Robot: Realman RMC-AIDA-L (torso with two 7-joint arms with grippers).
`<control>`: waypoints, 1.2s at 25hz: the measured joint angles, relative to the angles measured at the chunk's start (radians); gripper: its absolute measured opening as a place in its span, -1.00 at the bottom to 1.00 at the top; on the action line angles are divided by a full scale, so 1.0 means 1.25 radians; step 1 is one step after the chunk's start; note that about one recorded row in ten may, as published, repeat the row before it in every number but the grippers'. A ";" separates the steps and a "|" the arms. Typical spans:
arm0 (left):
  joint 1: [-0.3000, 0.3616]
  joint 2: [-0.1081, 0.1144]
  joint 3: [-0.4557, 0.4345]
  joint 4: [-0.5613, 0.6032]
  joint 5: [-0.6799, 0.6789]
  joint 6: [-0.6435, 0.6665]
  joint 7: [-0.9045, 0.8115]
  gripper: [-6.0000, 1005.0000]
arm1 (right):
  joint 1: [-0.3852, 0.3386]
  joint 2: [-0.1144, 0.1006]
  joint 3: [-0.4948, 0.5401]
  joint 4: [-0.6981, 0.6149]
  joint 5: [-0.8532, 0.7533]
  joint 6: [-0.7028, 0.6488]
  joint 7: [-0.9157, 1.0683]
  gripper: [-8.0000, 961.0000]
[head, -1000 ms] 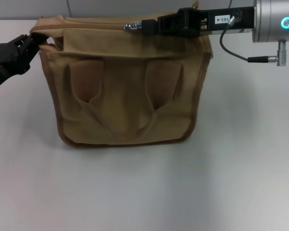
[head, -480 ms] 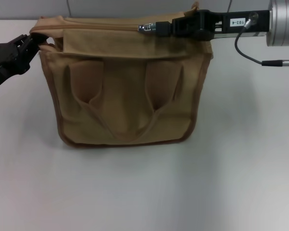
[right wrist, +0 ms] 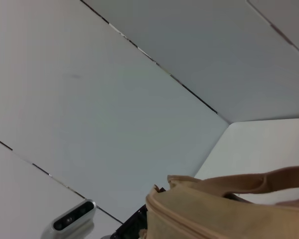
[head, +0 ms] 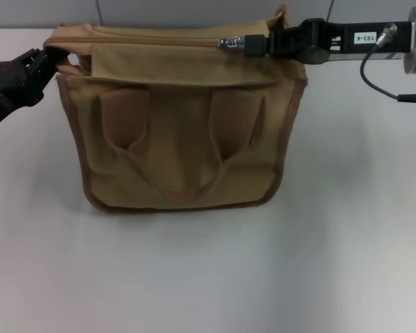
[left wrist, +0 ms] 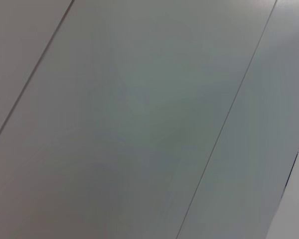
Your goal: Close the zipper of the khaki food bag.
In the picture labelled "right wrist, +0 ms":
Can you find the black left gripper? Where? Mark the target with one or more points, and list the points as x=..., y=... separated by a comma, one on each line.
x=127, y=230

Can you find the khaki canvas food bag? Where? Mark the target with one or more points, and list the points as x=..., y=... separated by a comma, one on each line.
x=201, y=219

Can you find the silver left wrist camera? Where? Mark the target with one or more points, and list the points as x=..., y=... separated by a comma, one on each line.
x=72, y=220

